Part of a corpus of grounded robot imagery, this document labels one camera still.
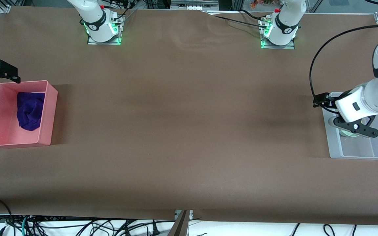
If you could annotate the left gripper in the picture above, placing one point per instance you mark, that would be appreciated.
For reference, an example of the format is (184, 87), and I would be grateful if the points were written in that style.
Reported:
(329, 102)

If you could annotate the purple microfibre cloth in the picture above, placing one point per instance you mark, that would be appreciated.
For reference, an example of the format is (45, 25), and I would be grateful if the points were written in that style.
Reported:
(30, 111)

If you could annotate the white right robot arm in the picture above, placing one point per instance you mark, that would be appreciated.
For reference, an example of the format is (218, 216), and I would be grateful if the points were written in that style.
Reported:
(94, 16)

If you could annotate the pink plastic bin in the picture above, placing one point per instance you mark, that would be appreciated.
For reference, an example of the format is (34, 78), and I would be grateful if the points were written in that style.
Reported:
(2, 131)

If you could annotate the large brown table mat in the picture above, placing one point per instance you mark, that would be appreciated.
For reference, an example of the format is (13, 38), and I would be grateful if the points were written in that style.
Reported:
(189, 114)

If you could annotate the grey device behind table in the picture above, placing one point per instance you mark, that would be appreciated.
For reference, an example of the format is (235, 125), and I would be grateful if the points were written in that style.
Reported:
(194, 4)

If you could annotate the grey-brown table leg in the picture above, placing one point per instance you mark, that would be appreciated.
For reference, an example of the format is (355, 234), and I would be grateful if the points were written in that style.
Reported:
(180, 227)

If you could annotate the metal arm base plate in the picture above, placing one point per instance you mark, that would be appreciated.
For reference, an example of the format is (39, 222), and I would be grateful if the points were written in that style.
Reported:
(276, 47)
(116, 34)

